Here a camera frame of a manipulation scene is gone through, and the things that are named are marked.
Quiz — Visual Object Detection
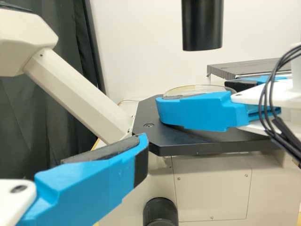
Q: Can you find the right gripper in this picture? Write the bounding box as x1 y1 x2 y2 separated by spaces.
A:
155 75 301 137

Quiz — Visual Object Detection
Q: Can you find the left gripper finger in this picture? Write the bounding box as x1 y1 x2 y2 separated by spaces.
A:
16 132 150 226

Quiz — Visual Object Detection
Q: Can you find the petri dish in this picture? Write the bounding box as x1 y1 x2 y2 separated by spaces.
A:
163 83 234 98

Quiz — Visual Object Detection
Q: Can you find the black platform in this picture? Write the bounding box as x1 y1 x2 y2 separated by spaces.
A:
206 57 294 81

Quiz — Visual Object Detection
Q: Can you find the cream microscope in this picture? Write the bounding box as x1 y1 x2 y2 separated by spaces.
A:
0 0 301 226

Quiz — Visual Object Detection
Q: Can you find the black cable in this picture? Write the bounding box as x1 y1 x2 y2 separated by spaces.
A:
258 46 301 169

